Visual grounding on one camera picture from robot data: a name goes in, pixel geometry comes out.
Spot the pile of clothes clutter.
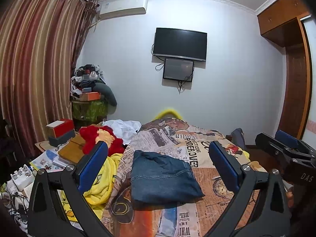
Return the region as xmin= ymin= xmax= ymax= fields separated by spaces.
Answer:
xmin=70 ymin=64 xmax=106 ymax=100

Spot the wall mounted black television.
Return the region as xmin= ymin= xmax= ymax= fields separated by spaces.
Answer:
xmin=153 ymin=28 xmax=207 ymax=62

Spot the brown wooden wardrobe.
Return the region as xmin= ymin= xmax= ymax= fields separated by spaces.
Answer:
xmin=258 ymin=0 xmax=312 ymax=139

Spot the striped brown curtain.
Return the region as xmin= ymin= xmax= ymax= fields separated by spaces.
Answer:
xmin=1 ymin=0 xmax=98 ymax=158

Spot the person's right hand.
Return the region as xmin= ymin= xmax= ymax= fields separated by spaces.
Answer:
xmin=286 ymin=185 xmax=301 ymax=208

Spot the red and white box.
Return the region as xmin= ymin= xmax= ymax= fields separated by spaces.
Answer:
xmin=46 ymin=119 xmax=74 ymax=138

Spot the white cloth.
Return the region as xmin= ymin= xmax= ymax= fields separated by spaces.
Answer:
xmin=102 ymin=119 xmax=141 ymax=145

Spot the red plush flower toy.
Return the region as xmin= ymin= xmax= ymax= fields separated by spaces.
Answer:
xmin=79 ymin=125 xmax=125 ymax=156

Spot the white bottle tray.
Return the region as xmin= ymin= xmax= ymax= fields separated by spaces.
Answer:
xmin=10 ymin=164 xmax=35 ymax=192

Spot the brown wooden board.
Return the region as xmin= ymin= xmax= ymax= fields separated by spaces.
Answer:
xmin=58 ymin=134 xmax=85 ymax=164

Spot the white air conditioner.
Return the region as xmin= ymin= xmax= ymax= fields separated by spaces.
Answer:
xmin=99 ymin=0 xmax=148 ymax=20

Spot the blue denim jacket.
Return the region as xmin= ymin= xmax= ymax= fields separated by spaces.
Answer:
xmin=130 ymin=150 xmax=205 ymax=205

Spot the small wall monitor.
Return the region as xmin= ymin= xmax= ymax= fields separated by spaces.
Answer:
xmin=163 ymin=58 xmax=194 ymax=82

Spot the yellow fleece blanket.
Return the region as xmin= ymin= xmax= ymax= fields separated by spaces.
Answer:
xmin=59 ymin=107 xmax=183 ymax=223

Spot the newspaper print bed sheet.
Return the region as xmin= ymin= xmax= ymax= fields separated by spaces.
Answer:
xmin=101 ymin=117 xmax=270 ymax=237

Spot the grey neck pillow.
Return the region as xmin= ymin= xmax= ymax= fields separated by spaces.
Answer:
xmin=92 ymin=82 xmax=117 ymax=106

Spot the dark blue bag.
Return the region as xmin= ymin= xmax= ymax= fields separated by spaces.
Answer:
xmin=226 ymin=128 xmax=246 ymax=150

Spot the orange box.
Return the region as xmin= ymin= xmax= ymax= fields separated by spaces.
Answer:
xmin=79 ymin=92 xmax=101 ymax=102

